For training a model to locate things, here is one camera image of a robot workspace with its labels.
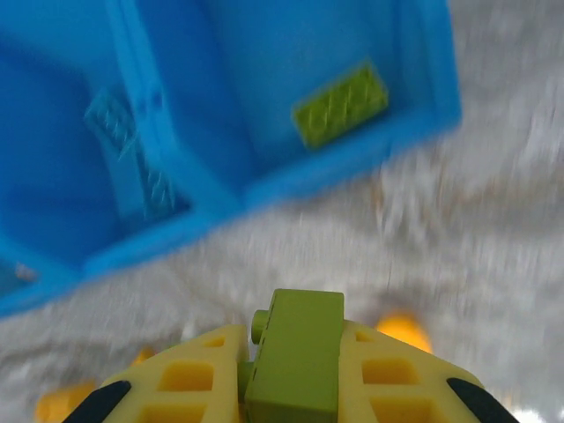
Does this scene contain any blue lego plate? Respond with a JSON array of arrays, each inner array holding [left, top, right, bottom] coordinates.
[[136, 149, 178, 221], [83, 86, 138, 160]]

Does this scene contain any blue three-compartment bin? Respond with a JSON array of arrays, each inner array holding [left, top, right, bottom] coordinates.
[[0, 0, 464, 319]]

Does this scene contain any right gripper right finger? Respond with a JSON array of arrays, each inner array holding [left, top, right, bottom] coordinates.
[[337, 317, 523, 423]]

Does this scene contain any orange lego ring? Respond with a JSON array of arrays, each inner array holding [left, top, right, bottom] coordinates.
[[375, 309, 435, 355]]

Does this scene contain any long green lego brick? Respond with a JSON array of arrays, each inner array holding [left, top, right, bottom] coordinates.
[[292, 59, 391, 152]]

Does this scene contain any small green lego brick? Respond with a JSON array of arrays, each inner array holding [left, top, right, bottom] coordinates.
[[243, 288, 345, 423]]

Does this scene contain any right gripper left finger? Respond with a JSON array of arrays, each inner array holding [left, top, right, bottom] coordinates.
[[70, 323, 256, 423]]

